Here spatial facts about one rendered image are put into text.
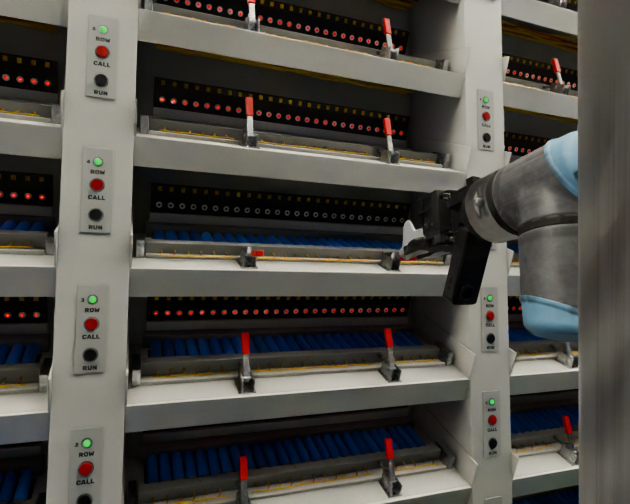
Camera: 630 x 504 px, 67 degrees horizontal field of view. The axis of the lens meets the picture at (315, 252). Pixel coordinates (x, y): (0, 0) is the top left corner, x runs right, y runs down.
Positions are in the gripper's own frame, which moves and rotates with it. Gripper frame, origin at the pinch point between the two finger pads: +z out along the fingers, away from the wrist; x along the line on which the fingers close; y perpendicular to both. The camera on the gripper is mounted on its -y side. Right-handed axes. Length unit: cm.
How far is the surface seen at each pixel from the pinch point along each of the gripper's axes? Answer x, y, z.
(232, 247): 28.8, 2.7, 8.6
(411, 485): -4.4, -39.4, 13.1
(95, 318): 49, -9, 6
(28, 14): 59, 34, 1
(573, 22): -47, 55, -3
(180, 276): 37.4, -2.8, 5.4
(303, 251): 16.1, 2.5, 8.8
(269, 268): 23.3, -1.3, 5.8
